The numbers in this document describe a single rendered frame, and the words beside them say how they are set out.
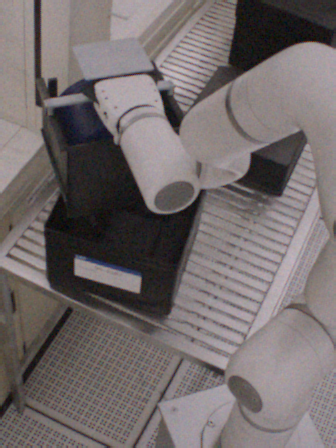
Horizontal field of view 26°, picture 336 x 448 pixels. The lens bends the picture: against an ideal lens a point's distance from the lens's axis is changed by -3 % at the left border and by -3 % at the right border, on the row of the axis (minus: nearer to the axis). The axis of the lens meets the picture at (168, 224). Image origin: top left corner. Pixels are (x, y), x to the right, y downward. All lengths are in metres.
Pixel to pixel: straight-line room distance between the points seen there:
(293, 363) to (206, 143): 0.32
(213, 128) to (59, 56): 0.69
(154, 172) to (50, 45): 0.56
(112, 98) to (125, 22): 0.92
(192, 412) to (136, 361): 0.94
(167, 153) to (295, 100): 0.33
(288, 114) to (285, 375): 0.38
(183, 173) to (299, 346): 0.29
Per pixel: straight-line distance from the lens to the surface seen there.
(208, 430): 1.39
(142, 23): 2.08
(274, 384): 1.00
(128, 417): 2.24
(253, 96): 0.82
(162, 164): 1.04
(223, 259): 1.62
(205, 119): 0.91
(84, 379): 2.29
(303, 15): 1.97
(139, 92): 1.18
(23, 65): 1.60
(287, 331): 1.03
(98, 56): 1.26
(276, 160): 1.72
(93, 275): 1.48
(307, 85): 0.77
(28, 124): 1.70
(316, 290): 0.91
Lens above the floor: 2.02
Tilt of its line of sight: 49 degrees down
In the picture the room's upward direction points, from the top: 9 degrees clockwise
